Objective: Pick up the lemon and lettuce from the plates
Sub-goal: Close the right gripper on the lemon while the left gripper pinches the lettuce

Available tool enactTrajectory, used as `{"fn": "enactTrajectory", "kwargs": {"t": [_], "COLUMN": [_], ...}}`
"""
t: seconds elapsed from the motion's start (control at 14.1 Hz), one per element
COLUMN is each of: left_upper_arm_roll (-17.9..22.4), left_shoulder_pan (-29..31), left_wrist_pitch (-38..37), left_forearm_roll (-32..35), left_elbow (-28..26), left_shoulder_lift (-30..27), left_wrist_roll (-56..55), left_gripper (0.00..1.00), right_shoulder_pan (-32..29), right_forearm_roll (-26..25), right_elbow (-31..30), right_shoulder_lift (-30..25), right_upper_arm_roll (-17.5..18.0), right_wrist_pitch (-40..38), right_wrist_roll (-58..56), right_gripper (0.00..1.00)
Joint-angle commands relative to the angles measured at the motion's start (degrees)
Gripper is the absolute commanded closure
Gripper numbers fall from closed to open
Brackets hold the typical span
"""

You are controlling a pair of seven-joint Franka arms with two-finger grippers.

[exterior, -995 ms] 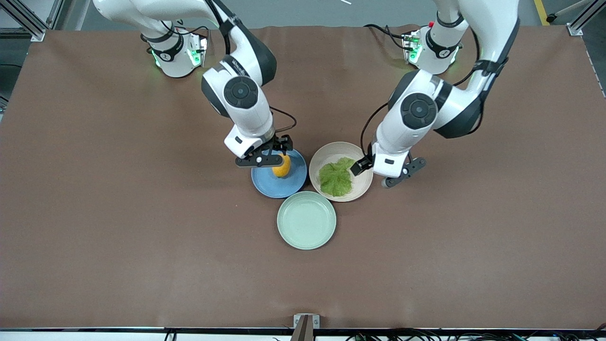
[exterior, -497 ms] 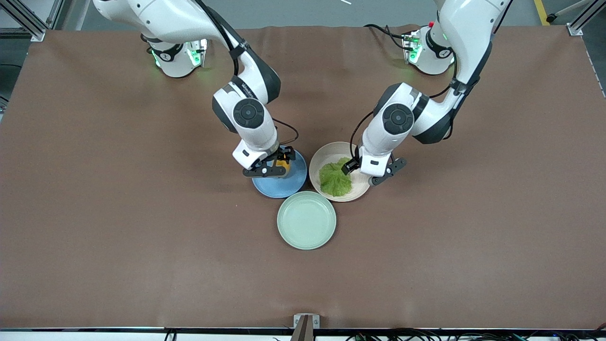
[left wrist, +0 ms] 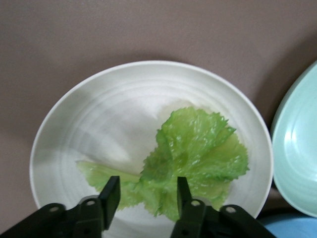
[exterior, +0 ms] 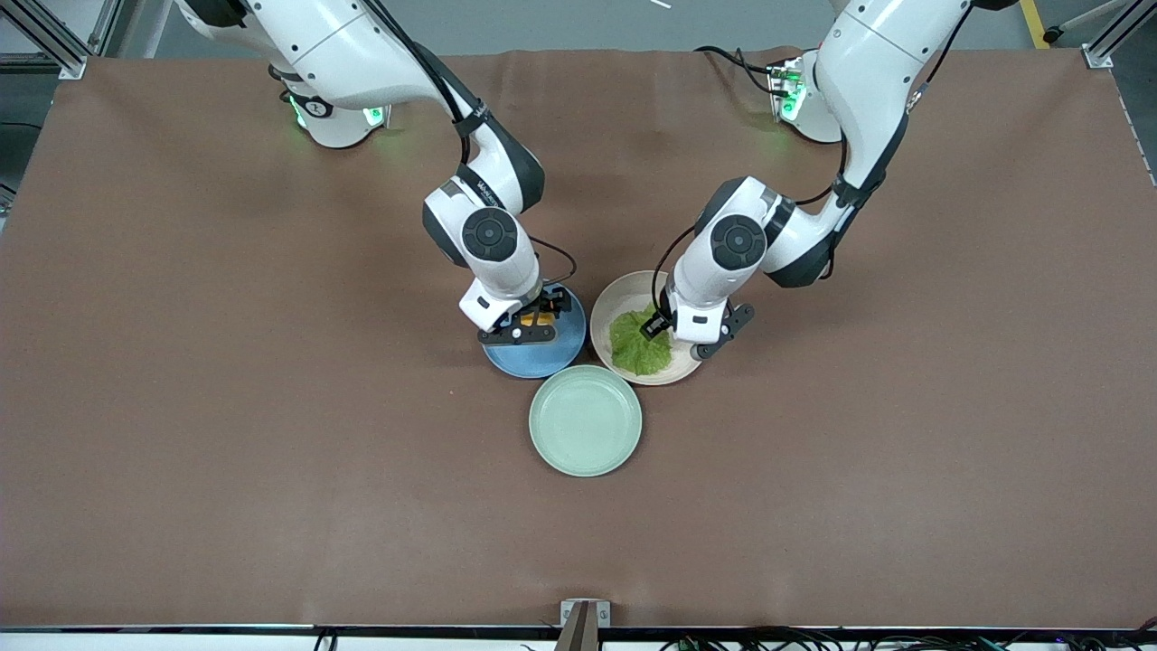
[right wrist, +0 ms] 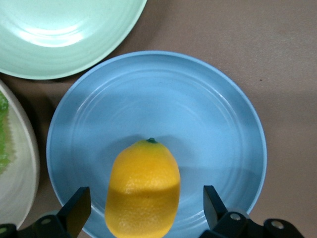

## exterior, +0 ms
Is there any green lettuce leaf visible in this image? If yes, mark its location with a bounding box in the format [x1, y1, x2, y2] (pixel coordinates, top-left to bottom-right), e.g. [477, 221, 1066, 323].
[608, 307, 675, 377]

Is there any blue plate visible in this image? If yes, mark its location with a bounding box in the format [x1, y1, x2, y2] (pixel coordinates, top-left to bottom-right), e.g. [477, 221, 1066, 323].
[479, 282, 588, 379]

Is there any beige plate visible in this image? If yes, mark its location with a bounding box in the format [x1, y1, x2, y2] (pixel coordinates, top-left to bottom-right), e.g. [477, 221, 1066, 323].
[589, 269, 706, 386]

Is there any mint green plate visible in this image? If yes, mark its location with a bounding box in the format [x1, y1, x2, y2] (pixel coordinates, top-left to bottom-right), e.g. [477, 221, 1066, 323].
[529, 364, 644, 477]

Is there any brown table cover mat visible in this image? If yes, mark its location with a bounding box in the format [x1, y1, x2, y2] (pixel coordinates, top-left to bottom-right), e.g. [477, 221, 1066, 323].
[0, 47, 1157, 629]

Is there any yellow floor tape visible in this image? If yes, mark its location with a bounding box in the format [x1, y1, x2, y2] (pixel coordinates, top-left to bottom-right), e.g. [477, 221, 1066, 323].
[1019, 0, 1052, 50]

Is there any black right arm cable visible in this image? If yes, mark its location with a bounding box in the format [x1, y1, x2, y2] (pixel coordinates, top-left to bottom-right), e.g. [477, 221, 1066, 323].
[360, 0, 579, 290]

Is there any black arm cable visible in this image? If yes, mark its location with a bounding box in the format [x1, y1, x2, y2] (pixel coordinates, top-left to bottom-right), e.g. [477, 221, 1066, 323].
[360, 0, 579, 290]
[650, 0, 979, 319]

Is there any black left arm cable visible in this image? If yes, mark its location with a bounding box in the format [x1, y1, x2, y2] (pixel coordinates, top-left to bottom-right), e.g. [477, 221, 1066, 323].
[650, 0, 979, 319]

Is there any black left base cable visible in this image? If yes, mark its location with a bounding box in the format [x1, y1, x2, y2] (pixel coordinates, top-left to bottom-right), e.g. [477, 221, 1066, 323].
[694, 44, 789, 97]

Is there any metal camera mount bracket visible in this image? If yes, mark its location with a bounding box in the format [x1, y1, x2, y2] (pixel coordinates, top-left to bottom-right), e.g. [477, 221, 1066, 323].
[554, 599, 612, 651]

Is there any aluminium frame profile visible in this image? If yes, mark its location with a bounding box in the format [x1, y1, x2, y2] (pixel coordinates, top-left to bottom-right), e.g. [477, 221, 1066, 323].
[0, 0, 124, 80]
[1044, 0, 1157, 70]

